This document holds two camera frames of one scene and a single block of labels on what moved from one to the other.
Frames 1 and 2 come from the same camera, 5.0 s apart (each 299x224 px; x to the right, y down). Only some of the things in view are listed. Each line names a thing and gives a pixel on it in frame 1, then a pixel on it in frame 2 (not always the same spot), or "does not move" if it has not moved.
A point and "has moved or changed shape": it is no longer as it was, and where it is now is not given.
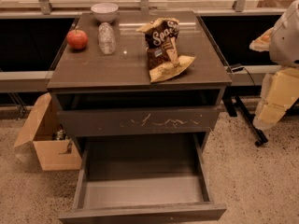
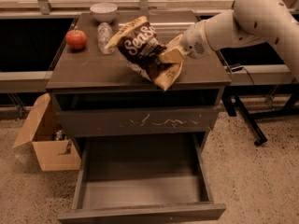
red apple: x=77 y=39 does not move
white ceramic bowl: x=105 y=12 does not move
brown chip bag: x=163 y=60 has moved or changed shape
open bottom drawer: x=130 y=177 does not move
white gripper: x=286 y=42 -> x=192 y=41
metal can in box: x=60 y=134 does not move
